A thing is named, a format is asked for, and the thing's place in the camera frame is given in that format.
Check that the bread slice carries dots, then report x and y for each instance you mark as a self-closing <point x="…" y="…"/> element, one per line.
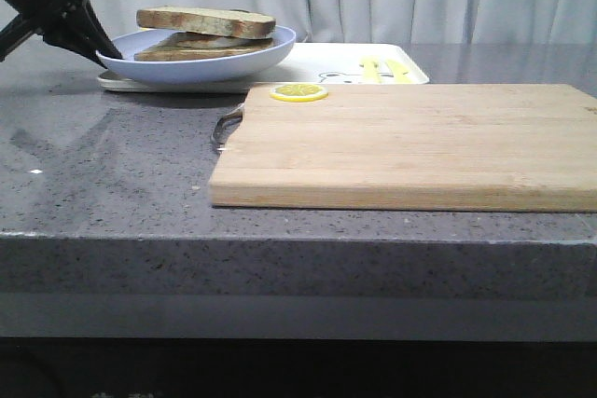
<point x="167" y="51"/>
<point x="221" y="22"/>

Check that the metal cutting board handle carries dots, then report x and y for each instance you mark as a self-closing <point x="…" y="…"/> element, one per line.
<point x="217" y="138"/>

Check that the white tray with bear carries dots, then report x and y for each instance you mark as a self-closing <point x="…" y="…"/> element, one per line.
<point x="313" y="63"/>

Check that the fried egg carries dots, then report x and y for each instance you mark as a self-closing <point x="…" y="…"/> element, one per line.
<point x="193" y="40"/>

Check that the lemon slice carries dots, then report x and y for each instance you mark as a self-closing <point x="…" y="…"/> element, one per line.
<point x="298" y="92"/>

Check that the wooden cutting board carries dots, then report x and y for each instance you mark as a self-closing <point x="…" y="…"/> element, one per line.
<point x="430" y="147"/>

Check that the light blue plate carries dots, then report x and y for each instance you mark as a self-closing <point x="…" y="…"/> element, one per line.
<point x="187" y="72"/>

